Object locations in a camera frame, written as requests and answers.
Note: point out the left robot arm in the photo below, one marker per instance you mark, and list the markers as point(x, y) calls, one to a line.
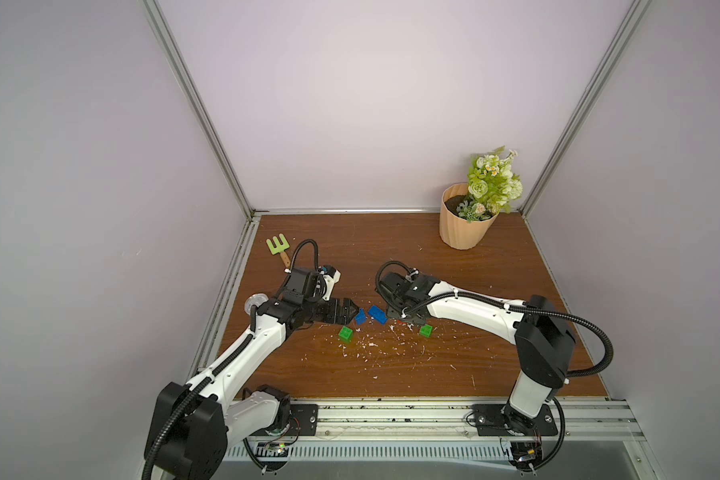
point(193, 424)

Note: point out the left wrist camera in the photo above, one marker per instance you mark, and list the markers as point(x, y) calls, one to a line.
point(330, 276)

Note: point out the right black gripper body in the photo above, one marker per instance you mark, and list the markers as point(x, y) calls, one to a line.
point(397, 301)

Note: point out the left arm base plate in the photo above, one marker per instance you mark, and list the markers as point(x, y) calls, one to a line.
point(301, 420)

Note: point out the aluminium front rail frame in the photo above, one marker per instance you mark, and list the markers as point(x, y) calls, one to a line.
point(434, 430)

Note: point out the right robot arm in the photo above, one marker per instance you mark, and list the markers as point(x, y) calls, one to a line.
point(543, 337)

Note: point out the left electronics board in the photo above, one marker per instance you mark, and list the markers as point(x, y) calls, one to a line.
point(270, 451)

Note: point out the green toy garden fork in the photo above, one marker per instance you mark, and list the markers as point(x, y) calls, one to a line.
point(278, 246)

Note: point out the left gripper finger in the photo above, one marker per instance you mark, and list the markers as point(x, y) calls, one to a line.
point(345, 305)
point(343, 318)

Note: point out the electronics board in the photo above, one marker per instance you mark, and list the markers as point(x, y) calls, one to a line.
point(525, 456)
point(270, 451)

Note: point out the round silver metal object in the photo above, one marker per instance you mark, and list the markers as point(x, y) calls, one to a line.
point(254, 302)

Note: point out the green lego brick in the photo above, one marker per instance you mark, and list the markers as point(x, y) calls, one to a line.
point(426, 331)
point(346, 334)

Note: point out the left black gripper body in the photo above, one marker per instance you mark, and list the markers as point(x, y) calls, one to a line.
point(313, 309)

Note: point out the right electronics board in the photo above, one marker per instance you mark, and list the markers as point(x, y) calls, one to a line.
point(525, 456)

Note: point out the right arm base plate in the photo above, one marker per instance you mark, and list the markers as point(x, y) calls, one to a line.
point(500, 420)

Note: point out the beige ribbed flower pot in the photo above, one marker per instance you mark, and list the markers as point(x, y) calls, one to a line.
point(455, 231)

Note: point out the small blue lego brick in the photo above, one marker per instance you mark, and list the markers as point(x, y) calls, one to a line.
point(360, 317)

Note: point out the green white artificial flowers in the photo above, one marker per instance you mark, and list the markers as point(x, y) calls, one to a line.
point(491, 185)

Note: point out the long blue lego brick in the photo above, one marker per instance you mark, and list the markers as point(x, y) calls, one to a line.
point(378, 315)

